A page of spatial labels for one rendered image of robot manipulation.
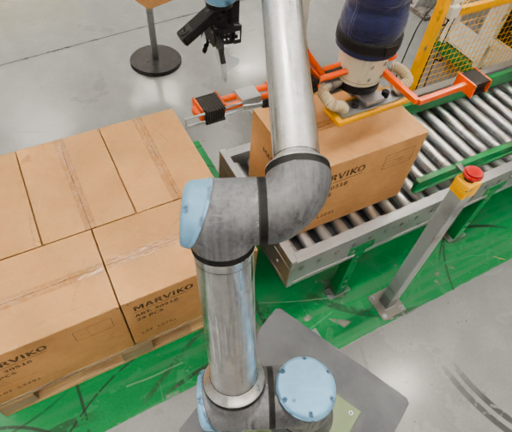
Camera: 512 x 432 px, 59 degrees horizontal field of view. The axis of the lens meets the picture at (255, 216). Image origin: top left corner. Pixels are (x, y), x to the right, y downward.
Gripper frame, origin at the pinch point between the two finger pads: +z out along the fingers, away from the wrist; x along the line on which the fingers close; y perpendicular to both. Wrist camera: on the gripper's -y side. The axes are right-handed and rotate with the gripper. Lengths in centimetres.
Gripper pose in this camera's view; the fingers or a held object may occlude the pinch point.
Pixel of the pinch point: (213, 68)
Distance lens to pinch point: 138.1
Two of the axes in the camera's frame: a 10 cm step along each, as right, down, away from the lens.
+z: -0.6, 6.0, 8.0
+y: 8.9, -3.4, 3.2
